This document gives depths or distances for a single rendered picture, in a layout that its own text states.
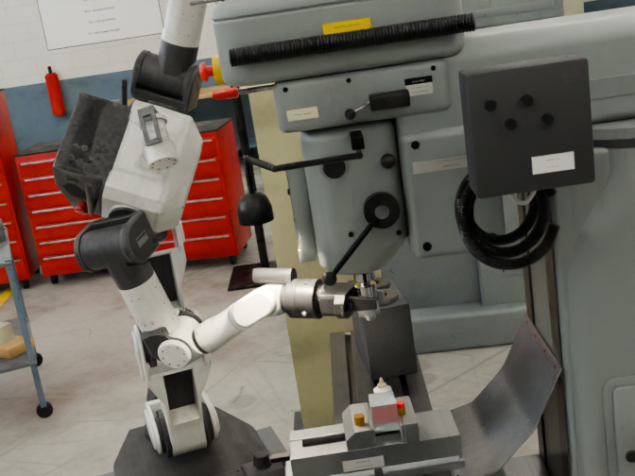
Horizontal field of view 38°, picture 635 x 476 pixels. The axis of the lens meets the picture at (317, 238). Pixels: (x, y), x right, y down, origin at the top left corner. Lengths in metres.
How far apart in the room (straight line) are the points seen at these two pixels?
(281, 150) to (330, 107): 1.89
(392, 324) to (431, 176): 0.58
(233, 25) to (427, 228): 0.54
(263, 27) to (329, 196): 0.35
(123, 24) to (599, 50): 9.52
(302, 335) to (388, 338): 1.60
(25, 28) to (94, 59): 0.85
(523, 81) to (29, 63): 10.09
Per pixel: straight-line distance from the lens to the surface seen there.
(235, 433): 2.97
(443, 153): 1.77
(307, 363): 3.90
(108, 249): 2.04
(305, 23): 1.72
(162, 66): 2.21
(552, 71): 1.53
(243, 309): 2.02
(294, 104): 1.74
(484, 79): 1.51
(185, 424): 2.71
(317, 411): 3.99
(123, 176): 2.09
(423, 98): 1.75
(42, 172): 6.86
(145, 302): 2.09
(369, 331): 2.25
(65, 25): 11.23
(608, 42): 1.83
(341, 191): 1.80
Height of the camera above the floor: 1.91
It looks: 16 degrees down
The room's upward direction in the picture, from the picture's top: 9 degrees counter-clockwise
